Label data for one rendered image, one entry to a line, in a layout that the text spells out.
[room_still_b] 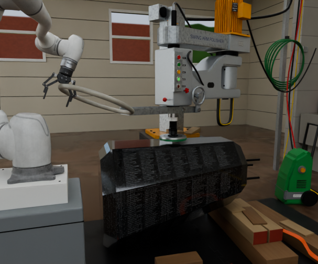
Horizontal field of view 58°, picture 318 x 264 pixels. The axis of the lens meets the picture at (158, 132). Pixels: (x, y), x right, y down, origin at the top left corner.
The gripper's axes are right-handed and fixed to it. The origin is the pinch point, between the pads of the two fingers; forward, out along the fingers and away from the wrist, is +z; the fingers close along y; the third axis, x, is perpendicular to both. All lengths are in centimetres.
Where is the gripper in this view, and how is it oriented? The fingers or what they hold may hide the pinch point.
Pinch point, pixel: (55, 101)
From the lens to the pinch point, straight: 182.1
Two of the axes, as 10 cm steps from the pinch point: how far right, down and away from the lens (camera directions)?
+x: -4.4, -0.4, 9.0
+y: 8.5, 3.0, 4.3
